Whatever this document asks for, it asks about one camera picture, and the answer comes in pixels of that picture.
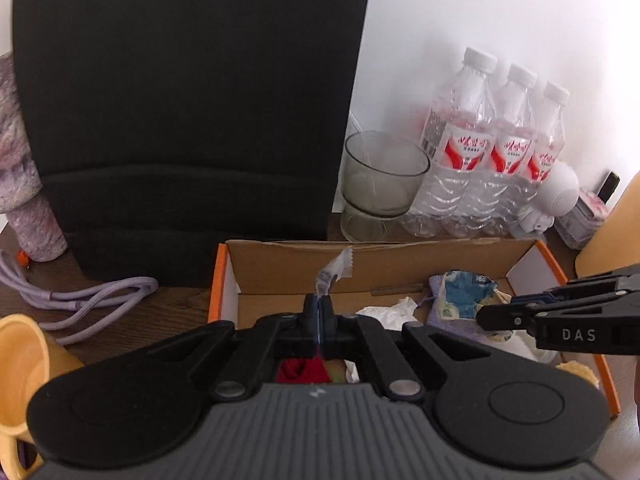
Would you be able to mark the blue patterned pouch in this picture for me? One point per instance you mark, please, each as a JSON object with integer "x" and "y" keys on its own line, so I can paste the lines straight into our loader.
{"x": 465, "y": 295}

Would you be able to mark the red fabric rose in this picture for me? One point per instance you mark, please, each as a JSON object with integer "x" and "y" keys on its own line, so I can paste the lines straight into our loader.
{"x": 300, "y": 370}

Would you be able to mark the small black device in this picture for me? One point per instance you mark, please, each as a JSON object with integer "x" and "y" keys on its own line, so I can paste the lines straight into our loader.
{"x": 610, "y": 185}

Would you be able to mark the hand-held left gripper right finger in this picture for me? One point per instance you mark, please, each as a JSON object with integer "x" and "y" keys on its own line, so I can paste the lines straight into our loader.
{"x": 327, "y": 330}

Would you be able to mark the white and tan plush toy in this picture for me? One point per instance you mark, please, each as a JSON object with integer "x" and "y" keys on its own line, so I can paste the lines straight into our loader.
{"x": 580, "y": 367}

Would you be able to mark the clear water bottle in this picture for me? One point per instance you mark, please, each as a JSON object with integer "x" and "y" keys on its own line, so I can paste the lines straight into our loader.
{"x": 510, "y": 152}
{"x": 457, "y": 150}
{"x": 545, "y": 160}

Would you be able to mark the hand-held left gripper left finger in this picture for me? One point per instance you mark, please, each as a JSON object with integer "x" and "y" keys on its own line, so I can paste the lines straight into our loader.
{"x": 312, "y": 330}

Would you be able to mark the white cloth flower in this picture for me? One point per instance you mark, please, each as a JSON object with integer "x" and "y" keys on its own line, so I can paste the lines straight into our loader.
{"x": 390, "y": 312}

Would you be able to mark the yellow thermos jug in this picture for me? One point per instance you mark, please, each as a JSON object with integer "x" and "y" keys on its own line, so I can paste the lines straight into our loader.
{"x": 620, "y": 230}

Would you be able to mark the purple mottled vase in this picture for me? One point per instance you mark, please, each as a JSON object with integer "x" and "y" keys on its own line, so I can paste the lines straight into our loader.
{"x": 20, "y": 160}

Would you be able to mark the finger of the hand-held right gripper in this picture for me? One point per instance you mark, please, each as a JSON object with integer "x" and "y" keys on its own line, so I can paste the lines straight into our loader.
{"x": 505, "y": 317}
{"x": 590, "y": 282}

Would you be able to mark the clear plastic wrapper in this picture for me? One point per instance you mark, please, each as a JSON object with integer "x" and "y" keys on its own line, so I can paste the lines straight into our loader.
{"x": 330, "y": 272}

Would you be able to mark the yellow mug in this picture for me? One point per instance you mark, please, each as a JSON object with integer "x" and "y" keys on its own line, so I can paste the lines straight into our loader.
{"x": 30, "y": 360}

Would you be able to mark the grey glass cup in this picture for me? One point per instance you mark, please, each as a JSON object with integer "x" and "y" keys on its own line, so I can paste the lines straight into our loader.
{"x": 380, "y": 185}

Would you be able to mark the red cardboard box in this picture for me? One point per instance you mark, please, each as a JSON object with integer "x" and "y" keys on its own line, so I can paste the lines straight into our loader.
{"x": 280, "y": 265}

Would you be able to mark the white round speaker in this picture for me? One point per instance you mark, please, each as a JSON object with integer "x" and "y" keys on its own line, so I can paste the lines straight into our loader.
{"x": 562, "y": 185}

